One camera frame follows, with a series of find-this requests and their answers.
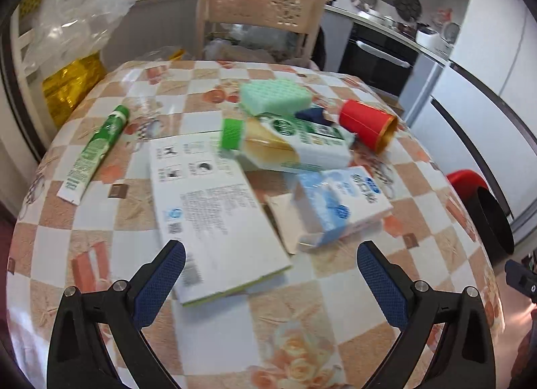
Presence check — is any crumpled clear plastic bag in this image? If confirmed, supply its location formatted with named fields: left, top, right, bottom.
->
left=22, top=0, right=136, bottom=76

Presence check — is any red trash bin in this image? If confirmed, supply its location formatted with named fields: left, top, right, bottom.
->
left=447, top=169, right=514, bottom=266

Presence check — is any gold foil bag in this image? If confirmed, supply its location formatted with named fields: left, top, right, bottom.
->
left=42, top=52, right=106, bottom=129

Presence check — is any green toothpaste tube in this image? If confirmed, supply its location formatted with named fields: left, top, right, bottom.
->
left=56, top=105, right=129, bottom=206

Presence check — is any checkered tablecloth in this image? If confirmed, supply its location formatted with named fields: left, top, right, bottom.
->
left=7, top=61, right=505, bottom=388

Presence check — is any built-in black oven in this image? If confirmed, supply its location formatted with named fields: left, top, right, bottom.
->
left=339, top=23, right=419, bottom=97

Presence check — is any white refrigerator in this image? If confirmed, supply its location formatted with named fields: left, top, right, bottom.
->
left=410, top=0, right=536, bottom=242

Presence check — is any white toaster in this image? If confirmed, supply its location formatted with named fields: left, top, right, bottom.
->
left=415, top=27, right=453, bottom=59

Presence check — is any green sponge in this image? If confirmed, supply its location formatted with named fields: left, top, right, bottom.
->
left=239, top=79, right=312, bottom=116

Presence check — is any white flat carton box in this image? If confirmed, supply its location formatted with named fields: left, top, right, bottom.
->
left=148, top=132, right=291, bottom=305

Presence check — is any beige perforated storage rack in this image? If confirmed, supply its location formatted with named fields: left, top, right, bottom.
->
left=195, top=0, right=328, bottom=61

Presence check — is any blue white small box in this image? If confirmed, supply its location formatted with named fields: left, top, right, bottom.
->
left=293, top=166, right=392, bottom=248

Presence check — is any dark blue small wrapper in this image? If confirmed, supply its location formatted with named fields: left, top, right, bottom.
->
left=294, top=107, right=336, bottom=126

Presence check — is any black round mold pan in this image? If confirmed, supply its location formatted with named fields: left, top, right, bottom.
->
left=382, top=0, right=422, bottom=23

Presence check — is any red paper cup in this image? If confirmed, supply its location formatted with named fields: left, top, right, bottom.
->
left=339, top=100, right=399, bottom=155

